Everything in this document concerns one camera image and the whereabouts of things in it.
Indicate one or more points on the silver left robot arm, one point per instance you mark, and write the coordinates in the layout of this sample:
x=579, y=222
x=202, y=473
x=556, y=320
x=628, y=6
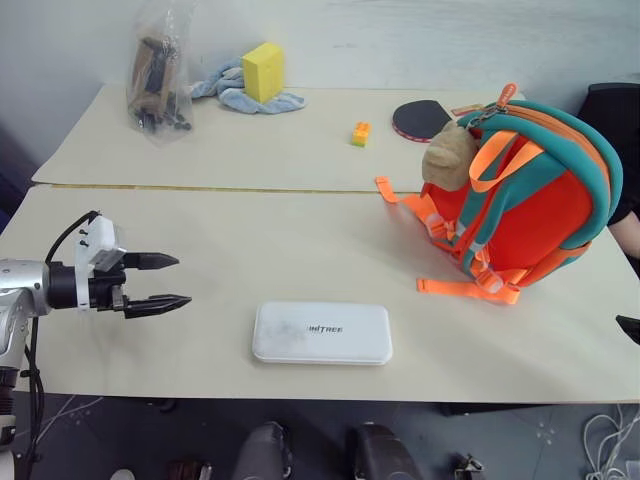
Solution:
x=20, y=280

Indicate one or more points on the clear plastic bag of parts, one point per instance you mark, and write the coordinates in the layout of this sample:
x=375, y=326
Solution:
x=157, y=85

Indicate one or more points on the yellow orange green toy brick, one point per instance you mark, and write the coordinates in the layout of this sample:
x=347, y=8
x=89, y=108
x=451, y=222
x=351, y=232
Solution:
x=361, y=134

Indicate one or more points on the orange and teal backpack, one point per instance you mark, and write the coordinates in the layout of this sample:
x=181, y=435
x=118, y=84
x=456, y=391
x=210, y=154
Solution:
x=540, y=200

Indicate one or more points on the black chair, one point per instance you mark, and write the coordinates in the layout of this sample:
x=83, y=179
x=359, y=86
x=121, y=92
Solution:
x=612, y=130

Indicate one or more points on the beige plush toy keychain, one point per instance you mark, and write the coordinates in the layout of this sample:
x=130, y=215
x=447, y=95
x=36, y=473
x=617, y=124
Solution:
x=447, y=157

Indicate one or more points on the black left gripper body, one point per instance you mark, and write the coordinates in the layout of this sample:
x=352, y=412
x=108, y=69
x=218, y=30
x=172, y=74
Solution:
x=107, y=292

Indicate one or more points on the small metal floor clip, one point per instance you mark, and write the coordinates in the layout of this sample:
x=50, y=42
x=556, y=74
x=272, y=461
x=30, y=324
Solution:
x=467, y=466

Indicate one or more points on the light blue towel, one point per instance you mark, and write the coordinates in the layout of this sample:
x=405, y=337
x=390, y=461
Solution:
x=235, y=90

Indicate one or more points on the brown glossy floor object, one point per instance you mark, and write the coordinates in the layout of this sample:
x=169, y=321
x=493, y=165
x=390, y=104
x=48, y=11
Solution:
x=190, y=470

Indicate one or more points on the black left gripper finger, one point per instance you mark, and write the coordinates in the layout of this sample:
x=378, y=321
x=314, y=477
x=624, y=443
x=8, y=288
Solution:
x=160, y=304
x=152, y=261

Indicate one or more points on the dark grey rounded shape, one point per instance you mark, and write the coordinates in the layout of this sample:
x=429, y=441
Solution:
x=262, y=450

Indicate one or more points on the white rectangular case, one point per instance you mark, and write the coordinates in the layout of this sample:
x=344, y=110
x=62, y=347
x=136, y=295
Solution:
x=322, y=334

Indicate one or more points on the black rounded shape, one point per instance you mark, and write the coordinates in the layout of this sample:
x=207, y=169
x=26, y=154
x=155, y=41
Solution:
x=382, y=452

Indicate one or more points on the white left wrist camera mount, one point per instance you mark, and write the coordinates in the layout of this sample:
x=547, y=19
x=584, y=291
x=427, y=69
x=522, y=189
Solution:
x=97, y=235

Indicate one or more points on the black table tennis paddle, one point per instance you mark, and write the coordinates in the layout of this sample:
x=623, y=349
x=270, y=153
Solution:
x=420, y=119

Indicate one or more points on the yellow sponge block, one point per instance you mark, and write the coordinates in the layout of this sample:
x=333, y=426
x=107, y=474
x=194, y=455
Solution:
x=262, y=71

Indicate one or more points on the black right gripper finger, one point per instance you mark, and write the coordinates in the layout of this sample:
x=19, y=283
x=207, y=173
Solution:
x=632, y=327

